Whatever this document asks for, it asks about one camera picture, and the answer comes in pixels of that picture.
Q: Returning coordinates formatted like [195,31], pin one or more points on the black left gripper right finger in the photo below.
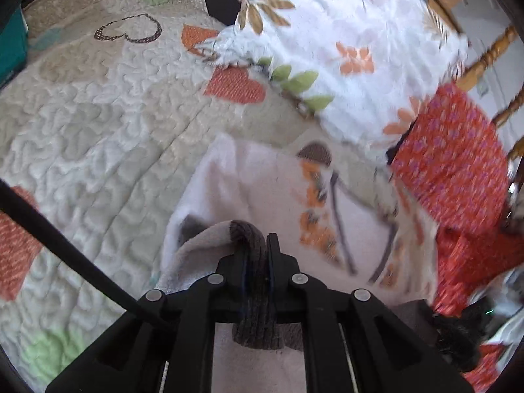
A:
[353,342]

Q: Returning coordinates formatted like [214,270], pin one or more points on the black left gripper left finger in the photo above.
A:
[172,351]

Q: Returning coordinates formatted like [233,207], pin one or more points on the light pink small garment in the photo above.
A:
[371,235]

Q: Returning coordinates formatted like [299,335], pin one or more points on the black diagonal rod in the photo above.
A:
[34,223]

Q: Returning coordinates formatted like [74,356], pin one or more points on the red floral pillow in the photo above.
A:
[454,163]

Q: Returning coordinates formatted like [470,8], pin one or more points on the quilted heart pattern bedspread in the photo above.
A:
[104,128]

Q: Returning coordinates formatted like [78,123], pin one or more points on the white floral pillow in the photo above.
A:
[364,68]

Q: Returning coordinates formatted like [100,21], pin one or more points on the wooden spindle headboard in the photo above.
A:
[475,72]

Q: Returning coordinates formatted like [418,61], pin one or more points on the teal package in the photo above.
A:
[14,47]

